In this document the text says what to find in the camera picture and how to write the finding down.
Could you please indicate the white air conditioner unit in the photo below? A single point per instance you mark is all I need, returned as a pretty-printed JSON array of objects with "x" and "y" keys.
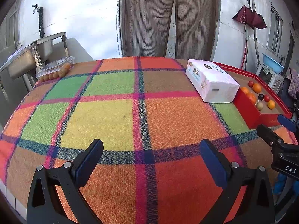
[{"x": 273, "y": 80}]

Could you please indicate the brown padded door curtain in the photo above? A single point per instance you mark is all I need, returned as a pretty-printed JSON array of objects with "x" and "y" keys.
[{"x": 145, "y": 27}]

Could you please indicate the small yellow-orange mandarin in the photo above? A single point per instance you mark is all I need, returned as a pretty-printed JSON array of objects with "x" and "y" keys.
[{"x": 271, "y": 104}]

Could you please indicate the large orange mandarin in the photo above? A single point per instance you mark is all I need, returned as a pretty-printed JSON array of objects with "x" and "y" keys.
[{"x": 252, "y": 98}]

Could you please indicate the light blue wash basin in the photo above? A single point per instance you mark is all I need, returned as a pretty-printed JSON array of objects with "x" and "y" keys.
[{"x": 275, "y": 66}]

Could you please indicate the far orange mandarin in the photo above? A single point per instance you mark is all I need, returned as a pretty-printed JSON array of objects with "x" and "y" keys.
[{"x": 256, "y": 88}]

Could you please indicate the medium orange mandarin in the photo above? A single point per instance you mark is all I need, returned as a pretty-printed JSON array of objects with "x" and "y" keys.
[{"x": 245, "y": 90}]

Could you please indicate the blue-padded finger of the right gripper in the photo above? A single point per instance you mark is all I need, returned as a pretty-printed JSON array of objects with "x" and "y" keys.
[{"x": 287, "y": 123}]

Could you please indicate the metal sink stand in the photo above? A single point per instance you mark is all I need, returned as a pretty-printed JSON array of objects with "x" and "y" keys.
[{"x": 31, "y": 57}]

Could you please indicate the red handled broom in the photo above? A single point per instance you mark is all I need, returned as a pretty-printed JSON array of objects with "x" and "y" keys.
[{"x": 244, "y": 59}]

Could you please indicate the green checked rag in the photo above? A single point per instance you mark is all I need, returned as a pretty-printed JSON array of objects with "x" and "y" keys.
[{"x": 266, "y": 69}]

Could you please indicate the maroon folded umbrella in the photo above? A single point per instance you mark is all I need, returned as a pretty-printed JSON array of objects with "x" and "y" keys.
[{"x": 250, "y": 17}]

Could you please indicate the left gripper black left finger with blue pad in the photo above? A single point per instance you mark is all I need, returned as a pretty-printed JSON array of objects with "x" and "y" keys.
[{"x": 44, "y": 205}]

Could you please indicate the colourful plaid tablecloth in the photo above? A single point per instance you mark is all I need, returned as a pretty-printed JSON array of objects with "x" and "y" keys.
[{"x": 150, "y": 119}]

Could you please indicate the red cherry tomato in box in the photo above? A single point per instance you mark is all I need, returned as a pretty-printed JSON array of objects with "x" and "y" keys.
[{"x": 266, "y": 98}]

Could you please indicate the clear plastic fruit container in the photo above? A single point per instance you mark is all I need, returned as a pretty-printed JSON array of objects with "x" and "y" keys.
[{"x": 56, "y": 69}]

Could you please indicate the quilt-covered scooter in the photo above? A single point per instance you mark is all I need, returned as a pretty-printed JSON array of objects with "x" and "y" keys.
[{"x": 289, "y": 90}]

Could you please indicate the white tissue pack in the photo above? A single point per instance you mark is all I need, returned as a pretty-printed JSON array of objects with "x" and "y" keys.
[{"x": 213, "y": 84}]

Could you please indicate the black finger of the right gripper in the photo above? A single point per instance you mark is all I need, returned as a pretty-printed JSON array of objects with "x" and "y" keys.
[{"x": 274, "y": 140}]

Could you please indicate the small tan longan fruit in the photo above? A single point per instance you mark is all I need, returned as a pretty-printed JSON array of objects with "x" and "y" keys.
[{"x": 259, "y": 106}]

